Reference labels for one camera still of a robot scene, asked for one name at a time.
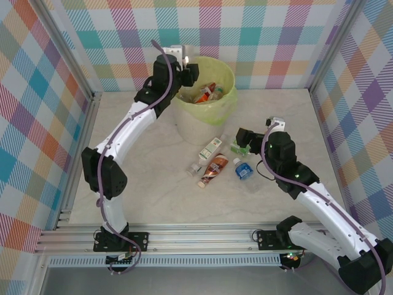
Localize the clear bottle green label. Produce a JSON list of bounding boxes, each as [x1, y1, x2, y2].
[[230, 136, 256, 157]]

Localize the clear bottle blue label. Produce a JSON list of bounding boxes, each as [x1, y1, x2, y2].
[[233, 157, 261, 192]]

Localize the cream woven waste bin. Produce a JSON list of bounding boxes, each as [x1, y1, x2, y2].
[[173, 98, 230, 146]]

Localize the yellow-green plastic bin liner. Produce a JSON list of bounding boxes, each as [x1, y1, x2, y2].
[[171, 55, 239, 126]]

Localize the brown chocolate drink bottle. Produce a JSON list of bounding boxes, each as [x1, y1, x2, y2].
[[197, 153, 231, 189]]

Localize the green-white carton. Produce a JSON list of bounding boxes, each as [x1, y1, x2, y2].
[[197, 133, 228, 163]]

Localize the small clear plastic bottle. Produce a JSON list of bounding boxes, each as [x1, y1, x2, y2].
[[185, 162, 203, 177]]

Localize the right base electronics board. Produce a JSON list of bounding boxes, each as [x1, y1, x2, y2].
[[281, 251, 304, 264]]

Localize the base electronics board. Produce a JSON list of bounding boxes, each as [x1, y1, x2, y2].
[[105, 252, 136, 266], [281, 251, 304, 264]]

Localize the left base electronics board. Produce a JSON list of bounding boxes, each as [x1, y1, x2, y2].
[[105, 252, 136, 266]]

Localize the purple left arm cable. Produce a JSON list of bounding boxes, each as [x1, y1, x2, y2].
[[96, 39, 174, 276]]

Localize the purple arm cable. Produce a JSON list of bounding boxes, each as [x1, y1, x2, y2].
[[257, 120, 389, 295], [96, 39, 174, 276]]

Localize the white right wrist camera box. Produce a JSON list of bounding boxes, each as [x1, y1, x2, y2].
[[265, 116, 287, 130]]

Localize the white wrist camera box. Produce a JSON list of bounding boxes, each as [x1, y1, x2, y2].
[[162, 44, 190, 67], [265, 116, 287, 130]]

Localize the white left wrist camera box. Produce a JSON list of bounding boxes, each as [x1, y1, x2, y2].
[[162, 44, 190, 67]]

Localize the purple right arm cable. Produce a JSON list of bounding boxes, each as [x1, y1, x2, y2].
[[257, 120, 389, 295]]

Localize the aluminium left side rail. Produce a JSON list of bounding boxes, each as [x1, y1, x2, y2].
[[54, 91, 104, 231]]

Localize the aluminium rail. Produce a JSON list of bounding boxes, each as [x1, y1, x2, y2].
[[54, 91, 104, 231], [33, 222, 374, 256]]

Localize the aluminium left frame post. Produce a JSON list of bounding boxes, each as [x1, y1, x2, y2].
[[36, 0, 103, 98]]

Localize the aluminium frame post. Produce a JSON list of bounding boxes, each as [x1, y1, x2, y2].
[[36, 0, 103, 98], [308, 0, 370, 93]]

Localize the aluminium right frame post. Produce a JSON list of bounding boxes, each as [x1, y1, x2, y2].
[[308, 0, 370, 93]]

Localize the aluminium front rail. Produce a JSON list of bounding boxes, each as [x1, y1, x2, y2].
[[33, 222, 374, 256]]

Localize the slotted grey cable duct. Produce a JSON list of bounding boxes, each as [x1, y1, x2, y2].
[[48, 257, 282, 269]]

